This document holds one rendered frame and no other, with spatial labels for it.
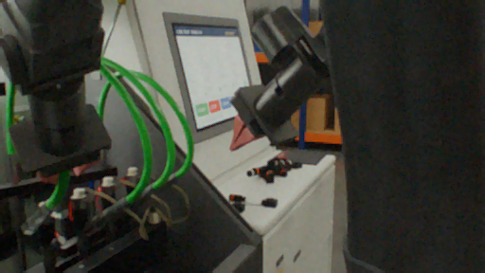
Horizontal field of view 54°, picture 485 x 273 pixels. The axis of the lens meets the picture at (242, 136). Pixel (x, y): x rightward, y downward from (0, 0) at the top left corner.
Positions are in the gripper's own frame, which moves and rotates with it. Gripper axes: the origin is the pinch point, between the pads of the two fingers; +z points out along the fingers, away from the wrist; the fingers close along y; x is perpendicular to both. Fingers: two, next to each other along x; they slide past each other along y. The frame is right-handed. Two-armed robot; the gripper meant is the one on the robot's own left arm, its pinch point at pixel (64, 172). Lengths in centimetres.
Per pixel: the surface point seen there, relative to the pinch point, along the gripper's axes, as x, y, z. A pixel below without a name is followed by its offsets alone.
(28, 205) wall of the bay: -22, 3, 51
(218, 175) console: -12, -44, 54
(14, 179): -18.0, 4.6, 29.7
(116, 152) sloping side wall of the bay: -21.4, -17.7, 38.7
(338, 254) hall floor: 8, -165, 216
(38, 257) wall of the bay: -13, 5, 61
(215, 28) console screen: -51, -62, 40
